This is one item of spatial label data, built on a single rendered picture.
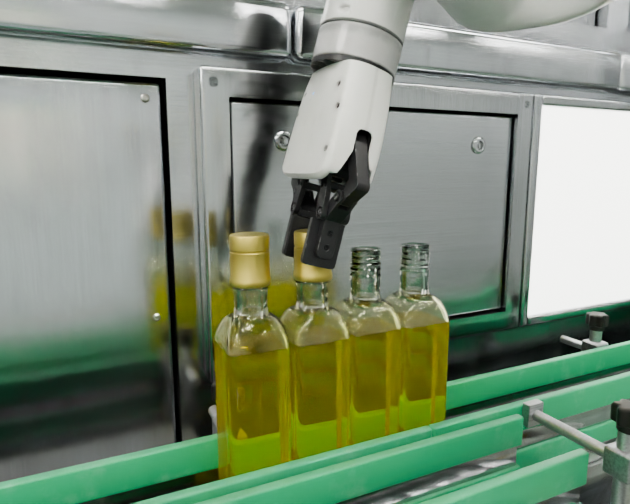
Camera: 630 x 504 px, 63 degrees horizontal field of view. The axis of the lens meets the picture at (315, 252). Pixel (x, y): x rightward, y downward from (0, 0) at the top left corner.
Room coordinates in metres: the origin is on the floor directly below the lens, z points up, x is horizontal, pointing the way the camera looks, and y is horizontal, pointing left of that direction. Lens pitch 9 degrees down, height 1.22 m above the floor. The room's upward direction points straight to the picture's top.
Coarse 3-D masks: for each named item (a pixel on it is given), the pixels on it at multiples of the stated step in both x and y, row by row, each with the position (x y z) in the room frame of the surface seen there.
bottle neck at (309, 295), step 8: (304, 288) 0.44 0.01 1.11; (312, 288) 0.44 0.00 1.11; (320, 288) 0.44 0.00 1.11; (304, 296) 0.44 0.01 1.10; (312, 296) 0.44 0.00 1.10; (320, 296) 0.44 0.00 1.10; (296, 304) 0.45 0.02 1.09; (304, 304) 0.44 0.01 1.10; (312, 304) 0.44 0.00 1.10; (320, 304) 0.44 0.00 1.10
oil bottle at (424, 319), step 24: (408, 312) 0.48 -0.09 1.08; (432, 312) 0.48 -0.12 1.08; (408, 336) 0.47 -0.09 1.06; (432, 336) 0.48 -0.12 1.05; (408, 360) 0.47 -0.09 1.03; (432, 360) 0.48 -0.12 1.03; (408, 384) 0.47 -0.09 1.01; (432, 384) 0.48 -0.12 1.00; (408, 408) 0.47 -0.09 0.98; (432, 408) 0.48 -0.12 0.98
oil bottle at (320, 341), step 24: (288, 312) 0.45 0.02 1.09; (312, 312) 0.44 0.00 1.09; (336, 312) 0.45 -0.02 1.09; (288, 336) 0.43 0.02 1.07; (312, 336) 0.42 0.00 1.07; (336, 336) 0.43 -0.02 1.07; (312, 360) 0.42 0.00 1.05; (336, 360) 0.43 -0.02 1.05; (312, 384) 0.42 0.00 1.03; (336, 384) 0.43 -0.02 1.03; (312, 408) 0.42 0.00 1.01; (336, 408) 0.43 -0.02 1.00; (312, 432) 0.42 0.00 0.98; (336, 432) 0.43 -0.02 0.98
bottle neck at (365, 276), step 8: (352, 248) 0.48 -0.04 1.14; (360, 248) 0.49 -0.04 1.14; (368, 248) 0.49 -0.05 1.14; (376, 248) 0.48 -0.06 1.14; (352, 256) 0.48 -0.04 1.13; (360, 256) 0.47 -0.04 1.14; (368, 256) 0.47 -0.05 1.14; (376, 256) 0.47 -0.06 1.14; (352, 264) 0.48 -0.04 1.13; (360, 264) 0.47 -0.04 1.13; (368, 264) 0.47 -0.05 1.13; (376, 264) 0.47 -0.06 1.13; (352, 272) 0.48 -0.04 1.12; (360, 272) 0.47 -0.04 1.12; (368, 272) 0.47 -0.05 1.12; (376, 272) 0.47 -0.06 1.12; (352, 280) 0.48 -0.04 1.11; (360, 280) 0.47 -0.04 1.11; (368, 280) 0.47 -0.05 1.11; (376, 280) 0.47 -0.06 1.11; (352, 288) 0.48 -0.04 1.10; (360, 288) 0.47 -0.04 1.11; (368, 288) 0.47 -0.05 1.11; (376, 288) 0.47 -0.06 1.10; (352, 296) 0.48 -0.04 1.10; (360, 296) 0.47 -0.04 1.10; (368, 296) 0.47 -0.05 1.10; (376, 296) 0.47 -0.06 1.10
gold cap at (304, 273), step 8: (296, 232) 0.45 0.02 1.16; (304, 232) 0.44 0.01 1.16; (296, 240) 0.45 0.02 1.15; (304, 240) 0.44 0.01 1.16; (296, 248) 0.45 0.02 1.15; (296, 256) 0.45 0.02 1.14; (296, 264) 0.45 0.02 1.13; (304, 264) 0.44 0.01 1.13; (296, 272) 0.45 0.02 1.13; (304, 272) 0.44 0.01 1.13; (312, 272) 0.44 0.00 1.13; (320, 272) 0.44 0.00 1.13; (328, 272) 0.45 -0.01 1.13; (296, 280) 0.45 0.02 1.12; (304, 280) 0.44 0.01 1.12; (312, 280) 0.44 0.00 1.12; (320, 280) 0.44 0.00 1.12; (328, 280) 0.44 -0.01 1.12
